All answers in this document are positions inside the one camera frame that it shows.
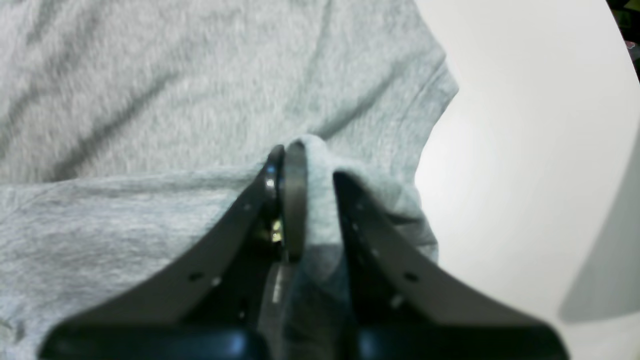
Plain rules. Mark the grey T-shirt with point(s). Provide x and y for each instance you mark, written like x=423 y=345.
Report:
x=128 y=127

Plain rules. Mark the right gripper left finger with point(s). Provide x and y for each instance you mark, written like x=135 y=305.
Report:
x=206 y=304

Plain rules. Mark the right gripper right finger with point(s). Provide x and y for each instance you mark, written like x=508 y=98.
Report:
x=408 y=308

